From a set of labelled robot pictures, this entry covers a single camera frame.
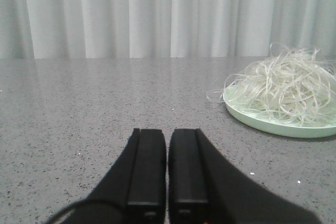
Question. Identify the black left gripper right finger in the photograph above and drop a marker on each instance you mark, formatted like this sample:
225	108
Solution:
204	187

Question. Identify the white vermicelli noodle bundle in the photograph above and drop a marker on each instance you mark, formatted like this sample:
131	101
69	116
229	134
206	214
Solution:
290	86

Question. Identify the white pleated curtain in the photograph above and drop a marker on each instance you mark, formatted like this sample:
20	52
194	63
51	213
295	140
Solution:
162	28

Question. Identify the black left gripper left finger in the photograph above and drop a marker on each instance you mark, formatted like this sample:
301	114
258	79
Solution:
136	182

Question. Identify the pale green round plate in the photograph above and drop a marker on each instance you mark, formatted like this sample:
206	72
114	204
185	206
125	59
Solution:
271	126

